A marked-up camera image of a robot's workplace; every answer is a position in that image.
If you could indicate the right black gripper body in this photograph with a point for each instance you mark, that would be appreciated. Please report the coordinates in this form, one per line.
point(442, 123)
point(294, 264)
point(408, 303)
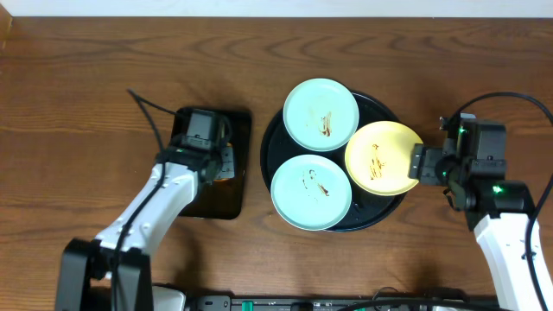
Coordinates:
point(433, 168)

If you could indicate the lower light blue plate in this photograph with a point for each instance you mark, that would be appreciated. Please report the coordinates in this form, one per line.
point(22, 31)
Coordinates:
point(311, 192)

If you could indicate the upper light blue plate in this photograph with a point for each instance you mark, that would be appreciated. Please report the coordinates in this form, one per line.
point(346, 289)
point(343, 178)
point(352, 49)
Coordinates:
point(321, 114)

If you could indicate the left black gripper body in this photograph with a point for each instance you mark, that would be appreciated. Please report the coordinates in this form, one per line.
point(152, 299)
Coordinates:
point(227, 162)

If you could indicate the light blue plate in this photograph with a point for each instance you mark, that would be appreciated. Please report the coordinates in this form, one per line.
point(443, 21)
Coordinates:
point(311, 192)
point(321, 114)

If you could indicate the yellow plate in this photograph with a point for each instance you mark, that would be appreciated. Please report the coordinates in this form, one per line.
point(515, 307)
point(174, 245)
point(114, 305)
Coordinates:
point(377, 158)

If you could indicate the green and yellow sponge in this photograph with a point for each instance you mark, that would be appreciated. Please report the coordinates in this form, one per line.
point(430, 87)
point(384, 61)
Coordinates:
point(227, 170)

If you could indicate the black rectangular tray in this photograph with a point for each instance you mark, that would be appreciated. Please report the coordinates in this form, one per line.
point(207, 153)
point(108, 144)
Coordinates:
point(220, 199)

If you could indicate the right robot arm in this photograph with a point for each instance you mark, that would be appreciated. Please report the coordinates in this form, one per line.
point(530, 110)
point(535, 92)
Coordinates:
point(471, 168)

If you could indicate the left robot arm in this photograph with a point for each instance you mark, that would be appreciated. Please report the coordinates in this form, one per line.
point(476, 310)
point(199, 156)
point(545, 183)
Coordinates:
point(113, 271)

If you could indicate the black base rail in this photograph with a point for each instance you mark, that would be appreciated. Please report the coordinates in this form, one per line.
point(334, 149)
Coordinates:
point(227, 303)

